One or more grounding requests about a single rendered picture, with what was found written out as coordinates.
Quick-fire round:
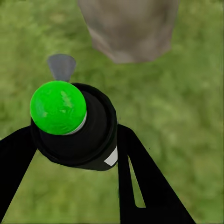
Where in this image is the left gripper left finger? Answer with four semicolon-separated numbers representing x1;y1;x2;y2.
0;126;37;223

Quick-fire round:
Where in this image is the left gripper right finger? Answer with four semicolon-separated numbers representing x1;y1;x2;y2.
117;124;196;224

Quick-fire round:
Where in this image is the pesticide atomizer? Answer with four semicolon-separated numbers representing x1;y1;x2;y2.
30;54;118;171

